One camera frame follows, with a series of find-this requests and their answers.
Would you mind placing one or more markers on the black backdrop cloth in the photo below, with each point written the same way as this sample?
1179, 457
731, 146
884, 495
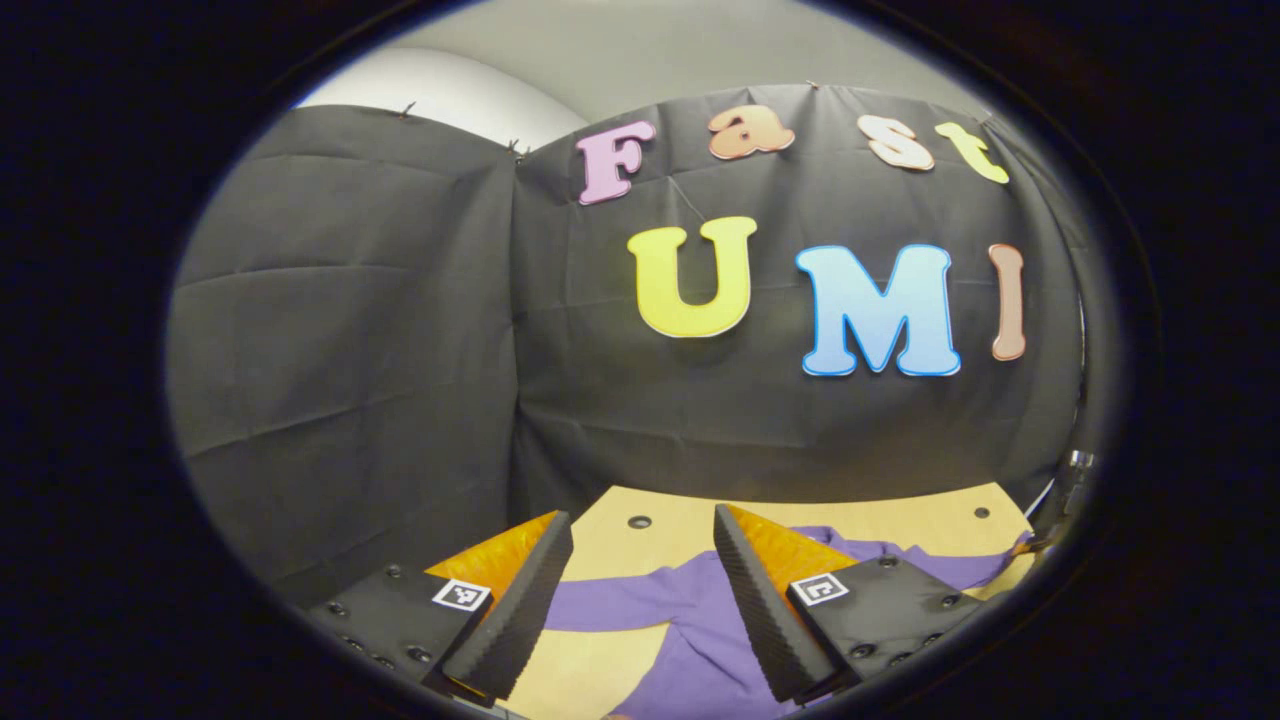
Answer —
400, 350

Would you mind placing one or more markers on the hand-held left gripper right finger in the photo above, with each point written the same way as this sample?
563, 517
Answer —
765, 620

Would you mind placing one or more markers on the purple shirt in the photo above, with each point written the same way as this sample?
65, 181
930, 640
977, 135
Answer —
700, 640

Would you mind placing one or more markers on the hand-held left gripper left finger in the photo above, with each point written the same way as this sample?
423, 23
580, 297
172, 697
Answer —
520, 620

